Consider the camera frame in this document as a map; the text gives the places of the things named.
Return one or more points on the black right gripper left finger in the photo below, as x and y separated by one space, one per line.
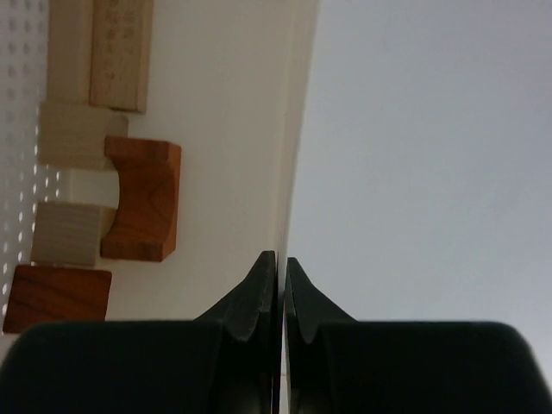
244 365

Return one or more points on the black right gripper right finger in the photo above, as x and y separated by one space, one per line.
306 310

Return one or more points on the light long wood block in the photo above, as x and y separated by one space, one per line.
120 55
70 25

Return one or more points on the dark brown arch block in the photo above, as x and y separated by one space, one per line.
146 221

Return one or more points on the dark brown wood cube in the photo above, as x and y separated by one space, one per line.
43 294

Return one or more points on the light wood cube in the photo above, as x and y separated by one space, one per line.
69 235
73 135

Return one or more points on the white storage box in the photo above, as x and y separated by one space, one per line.
24 183

